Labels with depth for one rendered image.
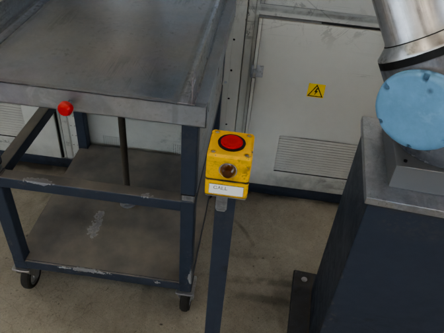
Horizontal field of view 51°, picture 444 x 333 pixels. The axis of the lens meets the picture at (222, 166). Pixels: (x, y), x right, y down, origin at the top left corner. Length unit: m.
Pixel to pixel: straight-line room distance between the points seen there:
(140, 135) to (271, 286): 0.81
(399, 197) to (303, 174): 0.98
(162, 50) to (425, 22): 0.68
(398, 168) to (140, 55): 0.68
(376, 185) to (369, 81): 0.76
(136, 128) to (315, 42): 0.80
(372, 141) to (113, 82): 0.63
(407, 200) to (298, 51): 0.80
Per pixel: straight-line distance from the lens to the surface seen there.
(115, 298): 1.72
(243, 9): 1.66
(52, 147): 2.16
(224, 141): 0.83
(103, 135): 2.05
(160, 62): 1.21
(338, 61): 1.71
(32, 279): 1.76
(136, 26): 1.40
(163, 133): 1.95
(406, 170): 1.05
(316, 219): 2.02
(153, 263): 1.57
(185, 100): 1.05
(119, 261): 1.59
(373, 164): 1.12
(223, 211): 0.93
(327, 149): 1.92
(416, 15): 0.85
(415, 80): 0.82
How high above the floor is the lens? 1.40
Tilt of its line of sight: 40 degrees down
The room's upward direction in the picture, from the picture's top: 5 degrees clockwise
